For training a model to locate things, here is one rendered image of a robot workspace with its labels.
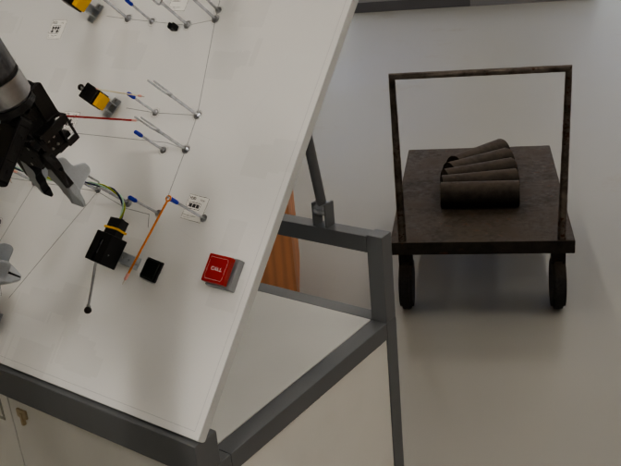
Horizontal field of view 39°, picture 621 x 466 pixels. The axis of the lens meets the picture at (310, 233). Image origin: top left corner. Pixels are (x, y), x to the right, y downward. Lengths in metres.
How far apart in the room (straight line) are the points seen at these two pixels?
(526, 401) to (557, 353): 0.34
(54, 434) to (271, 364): 0.46
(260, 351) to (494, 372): 1.54
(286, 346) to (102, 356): 0.41
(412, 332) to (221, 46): 1.98
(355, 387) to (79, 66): 0.92
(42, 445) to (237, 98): 0.83
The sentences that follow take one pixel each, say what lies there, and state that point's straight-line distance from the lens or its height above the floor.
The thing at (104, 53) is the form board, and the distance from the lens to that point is 2.00.
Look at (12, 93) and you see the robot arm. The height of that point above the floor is 1.44.
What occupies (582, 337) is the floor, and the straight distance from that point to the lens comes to 3.51.
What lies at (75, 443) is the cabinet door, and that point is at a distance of 1.86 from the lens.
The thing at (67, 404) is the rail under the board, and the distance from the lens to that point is 1.72.
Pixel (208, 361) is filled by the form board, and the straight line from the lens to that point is 1.52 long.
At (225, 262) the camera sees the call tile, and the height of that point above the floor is 1.11.
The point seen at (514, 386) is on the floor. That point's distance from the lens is 3.19.
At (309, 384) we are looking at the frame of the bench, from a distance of 1.74.
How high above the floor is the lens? 1.72
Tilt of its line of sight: 23 degrees down
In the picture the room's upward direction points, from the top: 5 degrees counter-clockwise
